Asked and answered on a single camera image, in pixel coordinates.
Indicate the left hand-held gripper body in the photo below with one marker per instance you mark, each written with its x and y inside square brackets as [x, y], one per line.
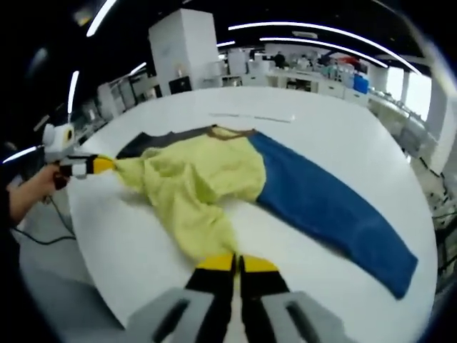
[59, 141]

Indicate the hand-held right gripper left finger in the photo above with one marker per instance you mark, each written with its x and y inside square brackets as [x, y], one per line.
[185, 314]

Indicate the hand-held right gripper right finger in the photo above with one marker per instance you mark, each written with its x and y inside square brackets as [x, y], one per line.
[278, 314]

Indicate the yellow and blue garment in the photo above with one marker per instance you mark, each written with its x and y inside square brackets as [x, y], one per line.
[321, 200]

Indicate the person's left hand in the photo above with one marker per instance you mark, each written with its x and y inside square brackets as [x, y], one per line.
[44, 177]

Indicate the small black monitor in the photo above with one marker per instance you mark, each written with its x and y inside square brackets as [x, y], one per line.
[180, 85]

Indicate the ceiling light strips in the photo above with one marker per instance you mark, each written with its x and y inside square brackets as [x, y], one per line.
[101, 14]

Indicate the white square pillar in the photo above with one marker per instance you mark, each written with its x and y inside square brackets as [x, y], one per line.
[182, 50]

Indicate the white counter cabinets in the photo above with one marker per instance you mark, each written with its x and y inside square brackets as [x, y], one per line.
[314, 85]

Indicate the blue plastic crate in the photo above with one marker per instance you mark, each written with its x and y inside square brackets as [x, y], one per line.
[360, 84]

